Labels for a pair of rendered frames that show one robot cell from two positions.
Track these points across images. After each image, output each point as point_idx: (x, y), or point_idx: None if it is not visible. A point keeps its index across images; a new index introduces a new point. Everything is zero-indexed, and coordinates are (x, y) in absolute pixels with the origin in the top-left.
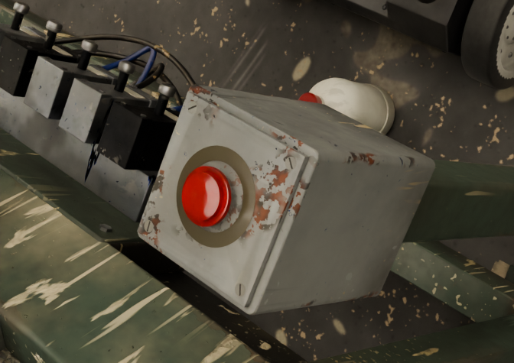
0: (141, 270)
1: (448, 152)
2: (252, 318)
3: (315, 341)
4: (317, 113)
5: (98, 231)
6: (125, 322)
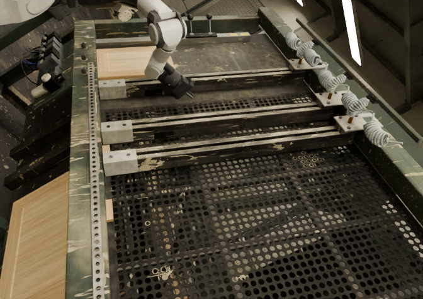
0: (74, 34)
1: None
2: (4, 175)
3: (3, 156)
4: None
5: (73, 39)
6: (83, 31)
